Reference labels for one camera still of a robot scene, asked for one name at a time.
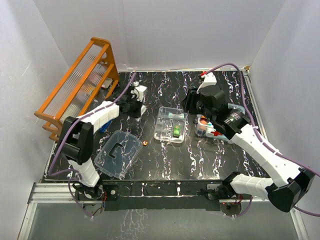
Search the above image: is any white bandage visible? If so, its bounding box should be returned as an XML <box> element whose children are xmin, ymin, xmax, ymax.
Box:
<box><xmin>135</xmin><ymin>105</ymin><xmax>147</xmax><ymax>122</ymax></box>
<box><xmin>168</xmin><ymin>112</ymin><xmax>185</xmax><ymax>119</ymax></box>

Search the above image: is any brown bottle orange cap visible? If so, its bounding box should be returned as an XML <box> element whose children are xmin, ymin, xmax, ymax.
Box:
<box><xmin>199</xmin><ymin>115</ymin><xmax>208</xmax><ymax>125</ymax></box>

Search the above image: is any clear medicine kit box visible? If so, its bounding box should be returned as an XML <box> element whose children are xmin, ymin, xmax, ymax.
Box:
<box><xmin>194</xmin><ymin>114</ymin><xmax>232</xmax><ymax>143</ymax></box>

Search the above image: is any clear compartment organizer tray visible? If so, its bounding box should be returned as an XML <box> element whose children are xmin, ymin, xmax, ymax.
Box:
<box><xmin>153</xmin><ymin>106</ymin><xmax>188</xmax><ymax>144</ymax></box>

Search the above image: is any green medicine carton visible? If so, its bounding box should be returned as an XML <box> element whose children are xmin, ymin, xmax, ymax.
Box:
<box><xmin>172</xmin><ymin>125</ymin><xmax>181</xmax><ymax>138</ymax></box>

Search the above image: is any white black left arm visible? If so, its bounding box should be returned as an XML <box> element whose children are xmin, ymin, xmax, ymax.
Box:
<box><xmin>58</xmin><ymin>85</ymin><xmax>147</xmax><ymax>200</ymax></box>

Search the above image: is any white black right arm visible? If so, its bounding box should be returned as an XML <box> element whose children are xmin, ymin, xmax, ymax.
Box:
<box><xmin>181</xmin><ymin>85</ymin><xmax>315</xmax><ymax>213</ymax></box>

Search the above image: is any blue stapler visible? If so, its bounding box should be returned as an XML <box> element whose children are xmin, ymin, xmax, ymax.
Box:
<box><xmin>98</xmin><ymin>120</ymin><xmax>112</xmax><ymax>133</ymax></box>

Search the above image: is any orange wooden rack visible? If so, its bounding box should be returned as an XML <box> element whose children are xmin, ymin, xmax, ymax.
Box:
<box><xmin>34</xmin><ymin>37</ymin><xmax>120</xmax><ymax>142</ymax></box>

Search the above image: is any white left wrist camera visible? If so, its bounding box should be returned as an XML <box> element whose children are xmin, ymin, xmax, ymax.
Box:
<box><xmin>131</xmin><ymin>81</ymin><xmax>148</xmax><ymax>103</ymax></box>

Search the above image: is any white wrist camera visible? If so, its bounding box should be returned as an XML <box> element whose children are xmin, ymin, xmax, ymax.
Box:
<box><xmin>131</xmin><ymin>81</ymin><xmax>148</xmax><ymax>103</ymax></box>
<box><xmin>196</xmin><ymin>72</ymin><xmax>217</xmax><ymax>94</ymax></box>

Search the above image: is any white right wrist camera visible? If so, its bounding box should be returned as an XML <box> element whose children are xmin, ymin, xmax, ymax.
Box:
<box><xmin>196</xmin><ymin>72</ymin><xmax>217</xmax><ymax>94</ymax></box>

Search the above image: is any clear kit lid black handle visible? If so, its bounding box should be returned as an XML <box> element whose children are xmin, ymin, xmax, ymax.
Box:
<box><xmin>94</xmin><ymin>130</ymin><xmax>142</xmax><ymax>180</ymax></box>

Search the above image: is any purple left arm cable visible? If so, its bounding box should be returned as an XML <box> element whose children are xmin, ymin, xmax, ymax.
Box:
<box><xmin>47</xmin><ymin>72</ymin><xmax>138</xmax><ymax>217</ymax></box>

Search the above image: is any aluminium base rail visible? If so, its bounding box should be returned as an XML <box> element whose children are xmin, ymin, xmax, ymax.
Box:
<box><xmin>27</xmin><ymin>180</ymin><xmax>298</xmax><ymax>205</ymax></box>

